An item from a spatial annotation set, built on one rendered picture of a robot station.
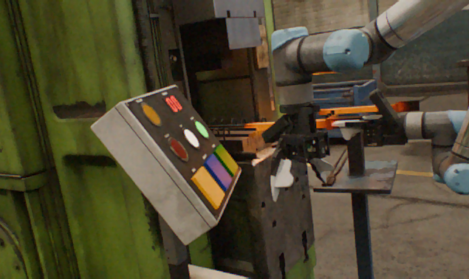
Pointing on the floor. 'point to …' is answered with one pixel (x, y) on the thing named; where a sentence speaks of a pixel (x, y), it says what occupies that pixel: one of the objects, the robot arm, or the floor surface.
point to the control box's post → (174, 252)
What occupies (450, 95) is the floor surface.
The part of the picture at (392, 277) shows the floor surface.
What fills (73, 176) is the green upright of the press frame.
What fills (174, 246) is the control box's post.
